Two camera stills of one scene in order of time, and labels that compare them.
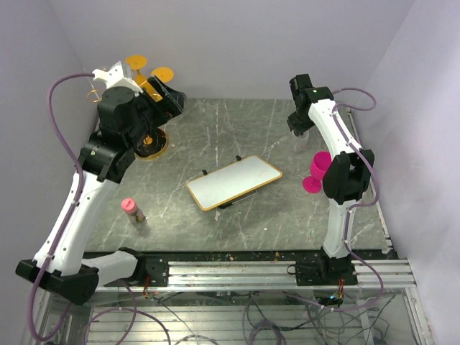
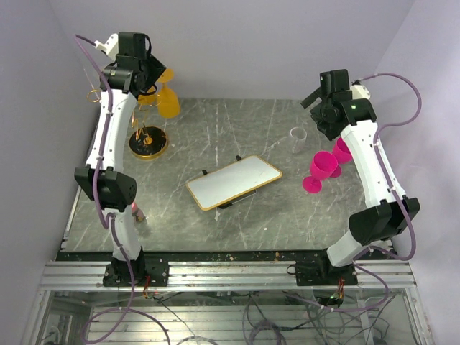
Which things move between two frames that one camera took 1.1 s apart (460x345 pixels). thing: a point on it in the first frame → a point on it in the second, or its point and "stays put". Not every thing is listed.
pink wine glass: (320, 162) stays put
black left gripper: (171, 106) → (157, 68)
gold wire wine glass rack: (152, 146) stays put
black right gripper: (295, 127) → (328, 130)
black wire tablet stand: (226, 205) stays put
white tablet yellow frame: (230, 182) stays put
